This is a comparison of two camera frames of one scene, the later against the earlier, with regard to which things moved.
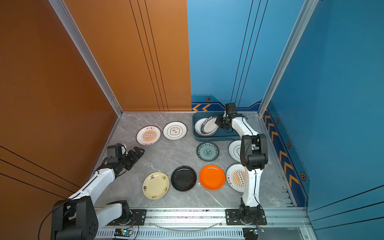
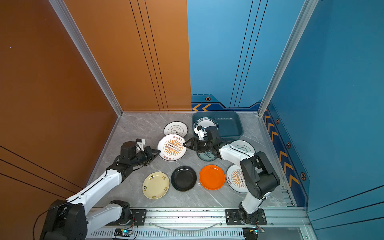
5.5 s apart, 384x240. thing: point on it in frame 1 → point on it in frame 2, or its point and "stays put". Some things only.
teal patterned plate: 207,151 stays put
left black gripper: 130,152 → 150,151
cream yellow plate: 155,185 stays put
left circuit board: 123,232 stays put
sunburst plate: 235,177 stays put
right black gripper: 218,121 → 194,142
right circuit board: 252,233 stays put
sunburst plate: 148,135 → 171,147
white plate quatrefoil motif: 174,130 stays put
